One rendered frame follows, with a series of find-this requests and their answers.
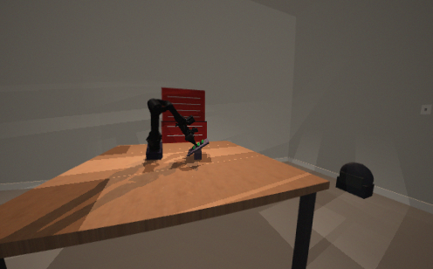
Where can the grey switch panel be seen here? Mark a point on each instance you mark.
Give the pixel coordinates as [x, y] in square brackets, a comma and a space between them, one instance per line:
[197, 149]

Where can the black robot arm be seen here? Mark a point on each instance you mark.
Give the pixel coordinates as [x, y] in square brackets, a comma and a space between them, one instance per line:
[155, 107]

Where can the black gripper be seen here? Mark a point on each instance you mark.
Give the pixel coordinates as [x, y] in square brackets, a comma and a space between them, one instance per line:
[188, 136]

